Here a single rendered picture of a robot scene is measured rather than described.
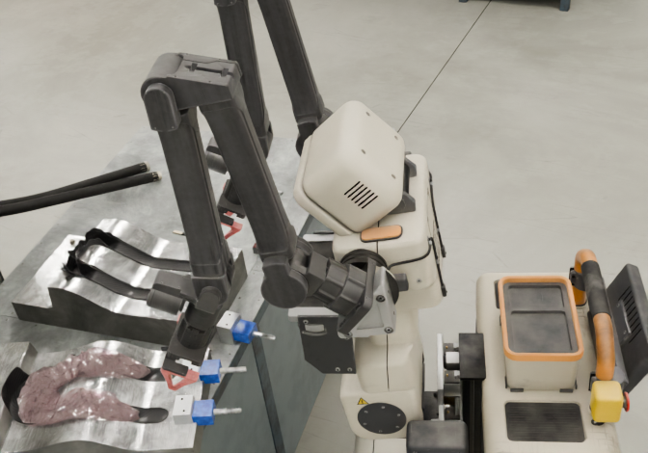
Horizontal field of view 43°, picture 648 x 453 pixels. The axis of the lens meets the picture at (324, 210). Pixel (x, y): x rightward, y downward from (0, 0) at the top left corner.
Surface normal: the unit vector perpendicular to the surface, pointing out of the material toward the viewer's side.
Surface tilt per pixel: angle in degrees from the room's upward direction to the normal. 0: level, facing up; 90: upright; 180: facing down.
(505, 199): 0
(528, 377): 92
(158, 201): 0
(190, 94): 90
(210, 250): 82
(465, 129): 0
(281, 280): 90
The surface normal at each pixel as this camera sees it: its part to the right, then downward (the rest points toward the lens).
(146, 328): -0.30, 0.60
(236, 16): -0.04, 0.68
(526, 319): -0.11, -0.79
